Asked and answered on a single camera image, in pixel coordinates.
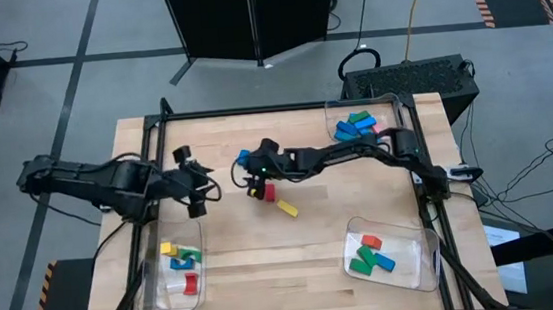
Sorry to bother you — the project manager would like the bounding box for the black coiled cable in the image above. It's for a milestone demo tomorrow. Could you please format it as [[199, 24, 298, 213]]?
[[330, 0, 384, 83]]

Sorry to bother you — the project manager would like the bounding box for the red bridge block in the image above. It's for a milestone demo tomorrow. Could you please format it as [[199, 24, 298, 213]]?
[[181, 271, 201, 298]]

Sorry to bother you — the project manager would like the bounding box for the yellow hanging cable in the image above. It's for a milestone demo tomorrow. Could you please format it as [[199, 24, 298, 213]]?
[[396, 0, 439, 64]]

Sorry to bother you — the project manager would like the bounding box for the orange-red triangle block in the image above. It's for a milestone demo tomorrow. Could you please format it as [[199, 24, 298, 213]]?
[[360, 233, 384, 252]]

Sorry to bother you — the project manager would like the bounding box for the black hazard-striped floor mat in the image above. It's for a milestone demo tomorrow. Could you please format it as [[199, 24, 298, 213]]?
[[18, 255, 101, 310]]

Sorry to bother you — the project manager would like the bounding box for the black folding partition screen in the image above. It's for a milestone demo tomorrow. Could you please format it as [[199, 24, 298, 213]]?
[[160, 0, 345, 88]]

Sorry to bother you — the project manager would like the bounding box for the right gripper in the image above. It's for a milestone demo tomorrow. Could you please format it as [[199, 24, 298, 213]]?
[[241, 134, 305, 202]]

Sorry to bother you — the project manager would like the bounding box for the white paper sheet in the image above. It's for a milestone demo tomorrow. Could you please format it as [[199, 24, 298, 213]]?
[[481, 221, 530, 299]]

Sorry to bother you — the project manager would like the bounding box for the black perforated computer case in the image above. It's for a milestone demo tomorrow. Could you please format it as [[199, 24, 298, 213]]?
[[337, 51, 483, 135]]

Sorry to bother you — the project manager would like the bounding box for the yellow arch block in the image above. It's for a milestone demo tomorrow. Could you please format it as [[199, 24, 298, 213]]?
[[159, 240, 180, 258]]

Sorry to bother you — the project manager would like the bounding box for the clear plastic bin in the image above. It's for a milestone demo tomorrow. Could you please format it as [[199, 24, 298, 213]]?
[[323, 92, 410, 148], [129, 214, 214, 310], [338, 209, 444, 300]]

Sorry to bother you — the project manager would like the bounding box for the long yellow block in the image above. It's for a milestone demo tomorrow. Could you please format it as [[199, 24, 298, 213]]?
[[275, 197, 300, 220]]

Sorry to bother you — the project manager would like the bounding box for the black aluminium table frame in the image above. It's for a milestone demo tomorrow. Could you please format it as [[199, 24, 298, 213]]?
[[70, 68, 512, 310]]

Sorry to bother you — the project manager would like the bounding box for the black floor cable bundle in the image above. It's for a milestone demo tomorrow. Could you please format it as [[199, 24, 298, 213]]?
[[452, 93, 553, 210]]

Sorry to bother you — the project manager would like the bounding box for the green cube block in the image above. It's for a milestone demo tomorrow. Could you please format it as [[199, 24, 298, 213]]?
[[178, 246, 204, 265]]

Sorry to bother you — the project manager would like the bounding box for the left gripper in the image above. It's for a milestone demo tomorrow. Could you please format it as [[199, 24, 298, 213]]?
[[154, 143, 216, 222]]

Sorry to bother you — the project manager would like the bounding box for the long green block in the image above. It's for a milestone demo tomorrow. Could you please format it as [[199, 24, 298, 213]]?
[[346, 110, 372, 125]]

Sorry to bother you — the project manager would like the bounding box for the black usb hub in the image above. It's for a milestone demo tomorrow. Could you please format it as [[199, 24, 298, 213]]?
[[450, 164, 484, 184]]

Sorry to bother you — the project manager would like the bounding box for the short green block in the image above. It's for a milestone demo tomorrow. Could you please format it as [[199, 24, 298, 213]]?
[[348, 255, 374, 278]]

